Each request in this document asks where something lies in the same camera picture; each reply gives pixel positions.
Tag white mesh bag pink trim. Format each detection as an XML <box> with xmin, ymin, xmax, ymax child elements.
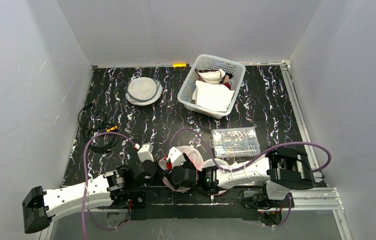
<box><xmin>158</xmin><ymin>145</ymin><xmax>229</xmax><ymax>196</ymax></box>

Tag white mesh bag blue trim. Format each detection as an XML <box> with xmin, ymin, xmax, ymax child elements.
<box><xmin>125</xmin><ymin>77</ymin><xmax>163</xmax><ymax>106</ymax></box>

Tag white bra black straps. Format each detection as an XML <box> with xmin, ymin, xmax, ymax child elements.
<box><xmin>194</xmin><ymin>67</ymin><xmax>232</xmax><ymax>85</ymax></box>

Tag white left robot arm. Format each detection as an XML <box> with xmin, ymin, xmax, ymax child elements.
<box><xmin>22</xmin><ymin>160</ymin><xmax>158</xmax><ymax>234</ymax></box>

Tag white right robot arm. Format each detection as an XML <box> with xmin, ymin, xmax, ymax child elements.
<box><xmin>158</xmin><ymin>145</ymin><xmax>314</xmax><ymax>201</ymax></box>

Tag dark red bra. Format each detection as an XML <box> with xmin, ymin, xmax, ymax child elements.
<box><xmin>224</xmin><ymin>82</ymin><xmax>232</xmax><ymax>90</ymax></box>

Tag clear plastic compartment box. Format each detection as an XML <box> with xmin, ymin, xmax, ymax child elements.
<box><xmin>211</xmin><ymin>127</ymin><xmax>261</xmax><ymax>158</ymax></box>

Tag yellow orange marker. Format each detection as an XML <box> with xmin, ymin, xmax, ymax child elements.
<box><xmin>172</xmin><ymin>63</ymin><xmax>190</xmax><ymax>68</ymax></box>

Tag white plastic basket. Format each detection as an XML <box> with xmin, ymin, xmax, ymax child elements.
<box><xmin>177</xmin><ymin>54</ymin><xmax>246</xmax><ymax>119</ymax></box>

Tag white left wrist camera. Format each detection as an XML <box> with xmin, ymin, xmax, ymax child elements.
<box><xmin>137</xmin><ymin>143</ymin><xmax>155</xmax><ymax>163</ymax></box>

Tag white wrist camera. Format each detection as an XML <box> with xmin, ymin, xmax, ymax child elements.
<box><xmin>137</xmin><ymin>143</ymin><xmax>155</xmax><ymax>163</ymax></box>
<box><xmin>166</xmin><ymin>147</ymin><xmax>186</xmax><ymax>170</ymax></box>

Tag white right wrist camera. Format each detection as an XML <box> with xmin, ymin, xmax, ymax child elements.
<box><xmin>166</xmin><ymin>147</ymin><xmax>186</xmax><ymax>170</ymax></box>

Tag black base frame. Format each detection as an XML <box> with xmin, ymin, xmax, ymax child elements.
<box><xmin>106</xmin><ymin>185</ymin><xmax>295</xmax><ymax>228</ymax></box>

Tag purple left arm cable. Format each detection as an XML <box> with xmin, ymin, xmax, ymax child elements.
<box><xmin>80</xmin><ymin>131</ymin><xmax>141</xmax><ymax>240</ymax></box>

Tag aluminium rail frame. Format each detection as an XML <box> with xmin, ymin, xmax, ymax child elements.
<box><xmin>280</xmin><ymin>60</ymin><xmax>344</xmax><ymax>212</ymax></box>

